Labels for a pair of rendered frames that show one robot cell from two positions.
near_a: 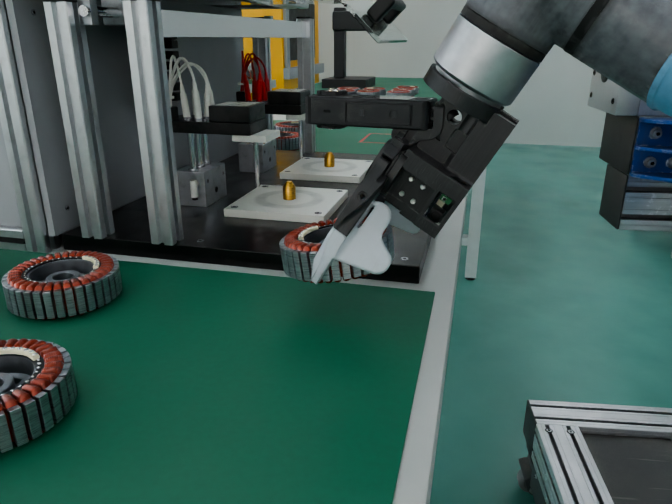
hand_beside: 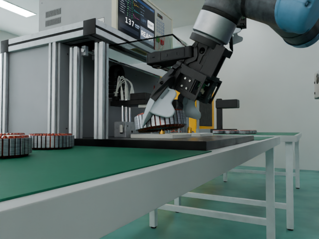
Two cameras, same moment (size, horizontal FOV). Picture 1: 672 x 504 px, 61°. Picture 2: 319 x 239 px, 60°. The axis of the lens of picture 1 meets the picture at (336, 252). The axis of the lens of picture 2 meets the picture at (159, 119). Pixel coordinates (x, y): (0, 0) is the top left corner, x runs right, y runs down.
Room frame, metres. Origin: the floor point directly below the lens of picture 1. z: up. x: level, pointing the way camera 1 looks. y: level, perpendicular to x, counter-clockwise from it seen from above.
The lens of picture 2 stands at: (-0.05, -0.15, 0.80)
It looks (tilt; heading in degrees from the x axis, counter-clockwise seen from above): 2 degrees up; 14
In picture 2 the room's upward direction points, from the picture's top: straight up
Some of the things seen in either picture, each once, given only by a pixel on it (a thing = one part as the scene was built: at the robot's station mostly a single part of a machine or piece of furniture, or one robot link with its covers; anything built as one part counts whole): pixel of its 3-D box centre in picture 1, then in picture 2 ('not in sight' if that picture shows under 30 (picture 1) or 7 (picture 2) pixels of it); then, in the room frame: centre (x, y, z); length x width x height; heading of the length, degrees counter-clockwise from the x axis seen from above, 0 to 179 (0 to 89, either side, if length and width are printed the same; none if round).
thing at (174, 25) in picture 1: (249, 27); (154, 70); (0.98, 0.14, 1.03); 0.62 x 0.01 x 0.03; 166
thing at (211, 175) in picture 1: (201, 183); (126, 129); (0.87, 0.21, 0.80); 0.08 x 0.05 x 0.06; 166
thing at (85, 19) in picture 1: (204, 19); (137, 69); (1.00, 0.21, 1.04); 0.62 x 0.02 x 0.03; 166
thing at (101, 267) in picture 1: (64, 282); (51, 141); (0.55, 0.29, 0.77); 0.11 x 0.11 x 0.04
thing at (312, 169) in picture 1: (329, 169); (189, 134); (1.07, 0.01, 0.78); 0.15 x 0.15 x 0.01; 76
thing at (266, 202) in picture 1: (289, 202); (162, 135); (0.84, 0.07, 0.78); 0.15 x 0.15 x 0.01; 76
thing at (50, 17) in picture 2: not in sight; (110, 32); (1.05, 0.35, 1.22); 0.44 x 0.39 x 0.20; 166
